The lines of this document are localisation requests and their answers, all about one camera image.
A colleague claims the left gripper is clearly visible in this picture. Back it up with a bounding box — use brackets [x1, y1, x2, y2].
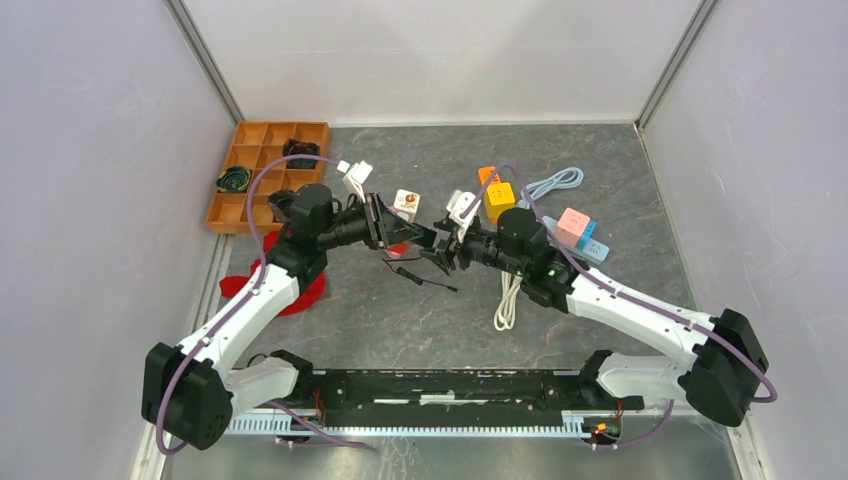
[317, 192, 424, 251]

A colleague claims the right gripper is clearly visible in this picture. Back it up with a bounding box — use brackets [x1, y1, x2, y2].
[418, 217, 527, 279]

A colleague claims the white tiger cube socket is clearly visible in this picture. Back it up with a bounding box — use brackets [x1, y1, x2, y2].
[390, 189, 421, 223]

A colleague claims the black charger with cable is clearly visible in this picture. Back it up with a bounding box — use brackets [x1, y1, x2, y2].
[383, 253, 459, 293]

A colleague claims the yellow cube socket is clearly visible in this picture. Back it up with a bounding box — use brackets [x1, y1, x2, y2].
[483, 182, 517, 224]

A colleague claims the pink cube socket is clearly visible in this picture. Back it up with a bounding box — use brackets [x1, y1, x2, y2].
[555, 207, 591, 247]

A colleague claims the red cube socket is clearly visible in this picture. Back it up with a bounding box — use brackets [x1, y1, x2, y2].
[385, 242, 408, 259]

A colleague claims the blue plug adapter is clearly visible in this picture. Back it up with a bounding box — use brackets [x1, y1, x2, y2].
[575, 220, 597, 250]

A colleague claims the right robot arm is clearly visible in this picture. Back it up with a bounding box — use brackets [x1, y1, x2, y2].
[422, 208, 768, 427]

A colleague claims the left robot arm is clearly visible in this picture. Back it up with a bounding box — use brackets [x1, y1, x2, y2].
[142, 184, 436, 455]

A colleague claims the orange power strip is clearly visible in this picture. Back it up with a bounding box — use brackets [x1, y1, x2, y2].
[477, 166, 501, 186]

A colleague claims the black coiled item bottom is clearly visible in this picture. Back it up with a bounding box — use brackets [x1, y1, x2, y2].
[268, 189, 296, 224]

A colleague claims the black coiled item top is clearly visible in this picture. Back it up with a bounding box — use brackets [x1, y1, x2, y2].
[282, 138, 320, 157]

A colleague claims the light blue power strip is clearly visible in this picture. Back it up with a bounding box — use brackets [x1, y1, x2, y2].
[566, 236, 610, 265]

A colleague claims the black green coiled item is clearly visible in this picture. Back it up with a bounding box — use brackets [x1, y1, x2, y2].
[215, 165, 252, 194]

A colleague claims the red cloth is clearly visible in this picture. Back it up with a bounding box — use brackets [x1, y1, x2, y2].
[218, 232, 326, 317]

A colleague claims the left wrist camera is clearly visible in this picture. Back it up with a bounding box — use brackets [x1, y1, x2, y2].
[336, 160, 373, 201]

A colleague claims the white power cord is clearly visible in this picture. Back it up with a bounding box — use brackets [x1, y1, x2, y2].
[493, 270, 525, 333]

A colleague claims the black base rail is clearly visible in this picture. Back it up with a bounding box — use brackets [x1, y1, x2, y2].
[279, 369, 645, 427]

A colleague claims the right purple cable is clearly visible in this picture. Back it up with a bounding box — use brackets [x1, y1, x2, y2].
[460, 164, 778, 452]

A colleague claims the purple cable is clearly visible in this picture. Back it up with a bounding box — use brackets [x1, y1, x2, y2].
[155, 154, 372, 457]
[460, 164, 778, 452]

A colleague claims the white cable duct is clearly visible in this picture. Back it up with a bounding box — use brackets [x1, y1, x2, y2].
[224, 411, 590, 440]

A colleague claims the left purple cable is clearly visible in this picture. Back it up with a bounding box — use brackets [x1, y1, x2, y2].
[155, 154, 372, 457]

